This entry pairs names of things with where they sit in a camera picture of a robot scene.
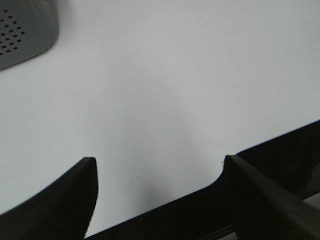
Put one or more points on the grey perforated plastic basket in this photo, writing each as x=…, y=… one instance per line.
x=27, y=28

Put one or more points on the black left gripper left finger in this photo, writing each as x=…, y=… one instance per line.
x=61, y=211

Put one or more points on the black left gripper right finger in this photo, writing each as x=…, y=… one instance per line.
x=259, y=209

